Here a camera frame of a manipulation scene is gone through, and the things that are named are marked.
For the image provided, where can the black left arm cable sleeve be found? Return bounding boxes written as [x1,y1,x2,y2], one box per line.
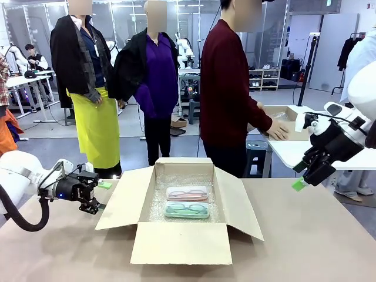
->
[0,183,51,233]

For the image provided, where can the person's right hand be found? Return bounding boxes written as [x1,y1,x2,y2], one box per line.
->
[267,120,291,141]

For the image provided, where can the bubble wrap in small box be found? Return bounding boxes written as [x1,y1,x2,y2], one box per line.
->
[268,110,289,122]

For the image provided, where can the small brown cardboard box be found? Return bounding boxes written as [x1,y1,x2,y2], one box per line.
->
[248,105,312,142]

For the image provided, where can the plaid shirt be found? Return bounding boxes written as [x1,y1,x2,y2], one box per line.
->
[0,52,11,107]

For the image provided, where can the light blue shirt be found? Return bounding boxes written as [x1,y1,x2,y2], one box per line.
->
[340,25,376,104]

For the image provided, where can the orange garment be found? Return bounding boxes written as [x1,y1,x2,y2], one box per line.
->
[0,108,25,157]

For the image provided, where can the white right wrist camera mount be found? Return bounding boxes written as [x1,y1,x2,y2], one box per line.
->
[294,111,321,136]

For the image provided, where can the person in maroon sweater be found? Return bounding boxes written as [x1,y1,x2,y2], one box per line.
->
[199,0,276,179]

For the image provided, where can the black suitcase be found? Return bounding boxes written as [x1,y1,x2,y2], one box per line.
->
[280,58,303,82]

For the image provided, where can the background metal workbench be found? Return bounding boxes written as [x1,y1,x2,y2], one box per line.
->
[178,67,201,116]

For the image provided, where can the pink glasses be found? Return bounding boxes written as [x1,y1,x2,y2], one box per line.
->
[169,189,206,199]

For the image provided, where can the pink glasses case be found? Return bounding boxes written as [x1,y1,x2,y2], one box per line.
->
[166,186,210,202]

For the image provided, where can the white shoe rack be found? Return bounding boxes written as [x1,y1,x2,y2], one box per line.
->
[248,68,280,91]

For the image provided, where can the mint green glasses case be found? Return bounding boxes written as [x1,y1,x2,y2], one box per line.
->
[163,200,210,220]

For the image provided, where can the green glasses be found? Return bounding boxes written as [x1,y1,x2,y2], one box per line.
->
[166,203,208,214]

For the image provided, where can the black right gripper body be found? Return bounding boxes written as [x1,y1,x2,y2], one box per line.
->
[310,119,365,164]

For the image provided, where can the cardboard box on floor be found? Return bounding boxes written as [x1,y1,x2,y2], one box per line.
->
[171,115,188,129]

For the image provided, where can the grey round stool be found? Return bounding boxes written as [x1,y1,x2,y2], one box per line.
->
[245,140,268,179]

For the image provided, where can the white side table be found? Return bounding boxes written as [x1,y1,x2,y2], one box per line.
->
[267,137,376,179]

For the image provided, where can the small grey step stool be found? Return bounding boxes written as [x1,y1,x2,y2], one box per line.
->
[188,99,202,125]

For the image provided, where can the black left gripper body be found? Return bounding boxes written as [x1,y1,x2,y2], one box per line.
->
[55,173,99,203]

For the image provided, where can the person's right forearm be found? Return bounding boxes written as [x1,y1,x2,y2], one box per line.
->
[246,96,273,133]

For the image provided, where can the open brown cardboard box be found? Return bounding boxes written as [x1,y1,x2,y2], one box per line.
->
[94,157,265,266]

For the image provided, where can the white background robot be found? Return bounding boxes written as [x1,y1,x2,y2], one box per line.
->
[0,43,29,74]
[175,33,195,71]

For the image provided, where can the white background table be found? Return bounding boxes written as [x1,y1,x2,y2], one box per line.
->
[5,70,56,123]

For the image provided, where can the black tripod stand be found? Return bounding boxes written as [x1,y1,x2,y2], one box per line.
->
[297,32,321,107]

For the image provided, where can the clear bubble wrap sheet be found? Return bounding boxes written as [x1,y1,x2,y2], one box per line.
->
[148,173,221,223]

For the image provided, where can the seated person in black jacket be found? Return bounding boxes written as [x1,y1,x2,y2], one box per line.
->
[25,43,49,73]

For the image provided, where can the black coat on rack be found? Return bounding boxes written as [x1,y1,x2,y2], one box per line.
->
[337,32,365,72]

